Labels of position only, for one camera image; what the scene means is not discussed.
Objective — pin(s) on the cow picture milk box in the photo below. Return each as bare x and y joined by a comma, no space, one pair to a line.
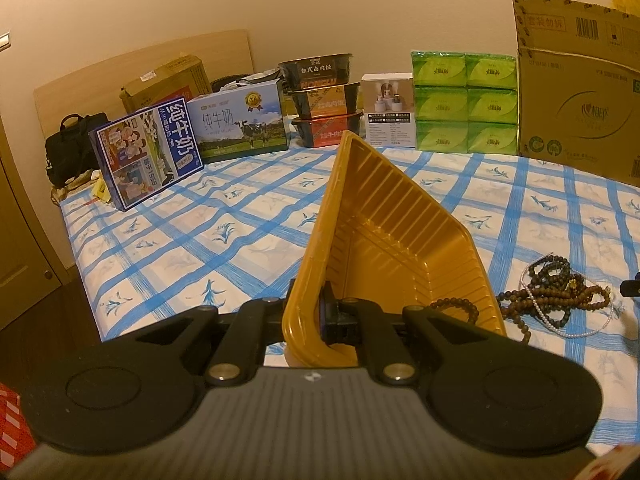
240,125

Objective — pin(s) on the blue cartoon milk box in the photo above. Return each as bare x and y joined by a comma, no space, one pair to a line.
145,155

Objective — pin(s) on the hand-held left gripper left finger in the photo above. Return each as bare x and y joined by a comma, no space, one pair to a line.
270,320

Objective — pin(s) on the large brown cardboard box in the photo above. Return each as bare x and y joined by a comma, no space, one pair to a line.
575,110

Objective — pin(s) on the wooden cabinet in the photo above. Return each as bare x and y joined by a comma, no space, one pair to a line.
20,260

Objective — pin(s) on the blue checked bed sheet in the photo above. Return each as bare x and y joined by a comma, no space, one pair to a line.
200,240

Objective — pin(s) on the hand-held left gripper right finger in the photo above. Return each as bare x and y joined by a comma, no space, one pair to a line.
350,317

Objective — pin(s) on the small yellow packet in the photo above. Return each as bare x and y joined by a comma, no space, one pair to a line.
101,190

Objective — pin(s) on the white product box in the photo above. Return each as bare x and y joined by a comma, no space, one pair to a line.
390,125

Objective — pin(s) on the dark plastic bag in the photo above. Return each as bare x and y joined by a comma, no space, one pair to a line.
245,80

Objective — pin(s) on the wooden headboard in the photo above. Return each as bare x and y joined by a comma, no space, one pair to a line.
75,95

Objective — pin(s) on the black bag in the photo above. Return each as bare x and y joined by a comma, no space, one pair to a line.
70,150

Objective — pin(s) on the black instant meal bowl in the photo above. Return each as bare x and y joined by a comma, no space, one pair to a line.
315,72

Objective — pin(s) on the small brown cardboard box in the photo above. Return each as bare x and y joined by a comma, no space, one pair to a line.
160,82

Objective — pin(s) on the orange label instant meal bowl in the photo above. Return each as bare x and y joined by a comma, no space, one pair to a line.
325,104

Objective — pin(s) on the orange plastic tray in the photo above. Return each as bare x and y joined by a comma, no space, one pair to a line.
390,220

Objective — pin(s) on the red label instant meal bowl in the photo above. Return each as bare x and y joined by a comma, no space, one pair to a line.
325,132

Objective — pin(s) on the stack of green tissue packs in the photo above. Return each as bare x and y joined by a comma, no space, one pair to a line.
465,102

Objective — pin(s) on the red checked bag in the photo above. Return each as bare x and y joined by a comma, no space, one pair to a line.
12,425

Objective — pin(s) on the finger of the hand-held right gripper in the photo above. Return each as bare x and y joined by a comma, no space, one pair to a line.
631,286

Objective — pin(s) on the white wall switch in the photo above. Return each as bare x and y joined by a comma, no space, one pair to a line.
4,42

